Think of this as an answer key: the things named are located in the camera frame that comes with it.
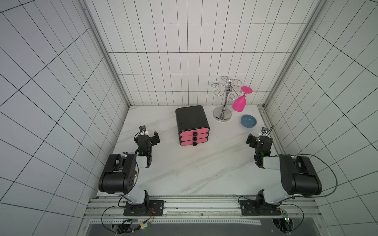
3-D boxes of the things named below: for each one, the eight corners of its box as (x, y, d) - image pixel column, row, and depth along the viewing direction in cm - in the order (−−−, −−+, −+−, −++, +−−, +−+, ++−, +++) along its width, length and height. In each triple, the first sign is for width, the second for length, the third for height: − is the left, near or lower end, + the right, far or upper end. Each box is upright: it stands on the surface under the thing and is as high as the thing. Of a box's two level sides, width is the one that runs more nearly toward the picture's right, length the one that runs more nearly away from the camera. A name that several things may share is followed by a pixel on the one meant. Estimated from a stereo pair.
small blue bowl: (241, 128, 108) (243, 124, 104) (239, 118, 114) (240, 114, 110) (256, 128, 108) (258, 124, 104) (252, 118, 114) (254, 114, 110)
